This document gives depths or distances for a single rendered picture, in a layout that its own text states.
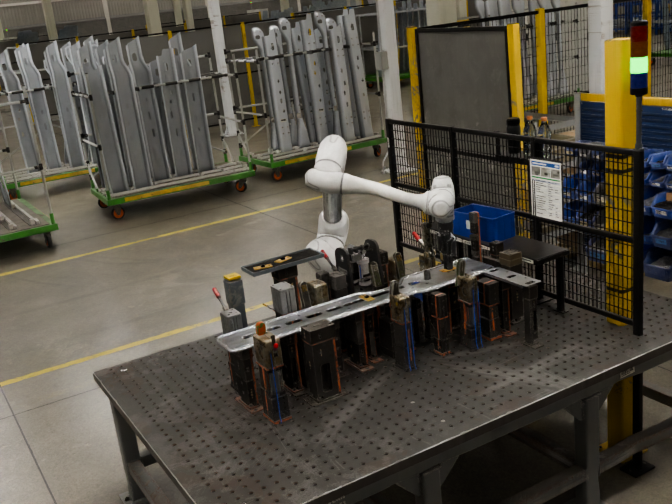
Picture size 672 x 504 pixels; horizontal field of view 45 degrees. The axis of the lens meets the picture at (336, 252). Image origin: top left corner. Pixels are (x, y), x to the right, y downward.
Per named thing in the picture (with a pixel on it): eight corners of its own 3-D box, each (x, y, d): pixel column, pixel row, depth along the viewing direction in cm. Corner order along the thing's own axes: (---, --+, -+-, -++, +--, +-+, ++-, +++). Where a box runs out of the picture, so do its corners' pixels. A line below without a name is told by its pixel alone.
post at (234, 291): (242, 373, 376) (228, 283, 363) (235, 367, 382) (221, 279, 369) (257, 368, 379) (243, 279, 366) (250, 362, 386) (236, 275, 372)
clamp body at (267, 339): (275, 428, 324) (262, 345, 313) (259, 415, 336) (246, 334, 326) (298, 419, 329) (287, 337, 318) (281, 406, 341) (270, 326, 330)
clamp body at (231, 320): (237, 395, 355) (224, 318, 344) (226, 386, 364) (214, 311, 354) (256, 388, 359) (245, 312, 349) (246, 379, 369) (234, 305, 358)
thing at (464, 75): (542, 301, 600) (532, 21, 540) (528, 306, 594) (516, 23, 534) (431, 262, 712) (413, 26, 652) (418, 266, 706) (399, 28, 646)
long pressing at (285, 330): (234, 356, 324) (233, 353, 323) (212, 339, 343) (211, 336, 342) (498, 268, 388) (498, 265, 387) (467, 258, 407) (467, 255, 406)
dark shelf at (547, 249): (536, 266, 382) (536, 260, 381) (421, 230, 457) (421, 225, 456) (570, 254, 392) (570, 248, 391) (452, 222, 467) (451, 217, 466)
